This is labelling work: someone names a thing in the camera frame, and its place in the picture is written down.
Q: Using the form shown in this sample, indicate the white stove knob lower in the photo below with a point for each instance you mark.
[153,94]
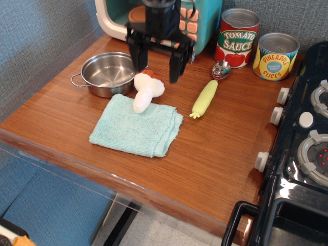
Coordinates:
[261,161]

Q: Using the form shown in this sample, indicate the white stove knob middle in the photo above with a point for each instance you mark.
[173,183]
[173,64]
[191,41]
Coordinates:
[276,115]

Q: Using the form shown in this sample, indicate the teal toy microwave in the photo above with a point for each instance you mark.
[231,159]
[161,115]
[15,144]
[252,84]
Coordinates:
[199,20]

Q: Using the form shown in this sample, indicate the spoon with yellow handle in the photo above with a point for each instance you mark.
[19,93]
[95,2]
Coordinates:
[220,71]

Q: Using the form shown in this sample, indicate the orange furry object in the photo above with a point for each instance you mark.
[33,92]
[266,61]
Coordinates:
[22,241]

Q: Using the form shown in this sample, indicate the white stove knob upper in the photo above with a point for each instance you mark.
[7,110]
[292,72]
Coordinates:
[283,95]

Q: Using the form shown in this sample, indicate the white brown plush mushroom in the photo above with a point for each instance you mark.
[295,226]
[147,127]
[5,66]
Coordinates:
[148,85]

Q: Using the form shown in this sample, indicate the white stove knob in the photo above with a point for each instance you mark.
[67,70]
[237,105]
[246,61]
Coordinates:
[261,161]
[276,115]
[283,95]

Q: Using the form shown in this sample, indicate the pineapple slices can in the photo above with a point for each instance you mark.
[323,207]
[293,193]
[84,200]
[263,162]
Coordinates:
[275,56]

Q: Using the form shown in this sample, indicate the black toy stove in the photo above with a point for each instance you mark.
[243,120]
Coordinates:
[293,194]

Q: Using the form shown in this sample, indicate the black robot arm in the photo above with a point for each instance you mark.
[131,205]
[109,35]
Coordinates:
[160,2]

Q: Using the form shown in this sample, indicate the light teal folded cloth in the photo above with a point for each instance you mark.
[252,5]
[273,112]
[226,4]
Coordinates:
[147,134]

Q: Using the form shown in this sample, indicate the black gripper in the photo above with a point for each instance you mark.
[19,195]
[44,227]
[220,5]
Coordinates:
[160,31]

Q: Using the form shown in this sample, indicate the small steel pot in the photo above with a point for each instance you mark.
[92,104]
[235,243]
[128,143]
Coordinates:
[107,74]

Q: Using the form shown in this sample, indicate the tomato sauce can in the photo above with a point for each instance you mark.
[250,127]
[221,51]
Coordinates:
[238,30]

